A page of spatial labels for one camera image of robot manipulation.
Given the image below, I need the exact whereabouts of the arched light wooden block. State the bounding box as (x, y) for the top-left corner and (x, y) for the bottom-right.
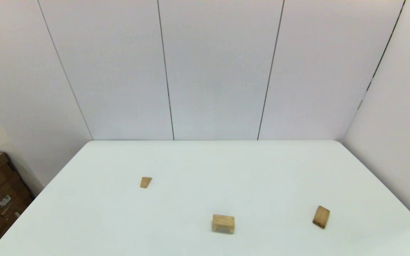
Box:
(211, 214), (235, 235)

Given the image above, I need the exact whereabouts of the rectangular dark wooden block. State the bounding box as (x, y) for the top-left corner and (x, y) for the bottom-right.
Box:
(312, 205), (331, 229)

